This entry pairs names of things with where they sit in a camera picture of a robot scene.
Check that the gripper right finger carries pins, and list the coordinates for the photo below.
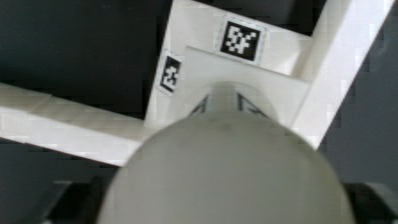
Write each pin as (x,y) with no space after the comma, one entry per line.
(373,201)

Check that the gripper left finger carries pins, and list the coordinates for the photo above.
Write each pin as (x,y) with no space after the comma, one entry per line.
(67,205)

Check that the white lamp bulb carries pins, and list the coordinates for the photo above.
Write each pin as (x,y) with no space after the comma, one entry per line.
(225,171)

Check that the white lamp base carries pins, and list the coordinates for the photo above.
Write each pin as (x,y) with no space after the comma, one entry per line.
(223,48)

